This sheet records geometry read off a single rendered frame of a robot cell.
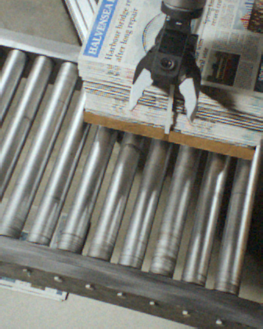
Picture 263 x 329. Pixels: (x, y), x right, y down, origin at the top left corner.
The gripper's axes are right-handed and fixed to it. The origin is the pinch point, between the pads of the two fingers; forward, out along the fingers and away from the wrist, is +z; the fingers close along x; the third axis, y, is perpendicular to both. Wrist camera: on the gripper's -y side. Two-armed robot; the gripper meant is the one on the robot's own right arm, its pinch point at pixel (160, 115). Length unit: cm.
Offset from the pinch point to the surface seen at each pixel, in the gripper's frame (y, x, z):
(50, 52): 30.9, 31.8, 6.2
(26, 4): 138, 78, 35
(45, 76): 26.1, 31.1, 10.1
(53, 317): 36, 26, 97
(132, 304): -8.8, -1.9, 38.9
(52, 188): 2.2, 20.2, 23.7
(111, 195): 3.7, 7.7, 23.0
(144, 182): 8.1, 1.8, 20.7
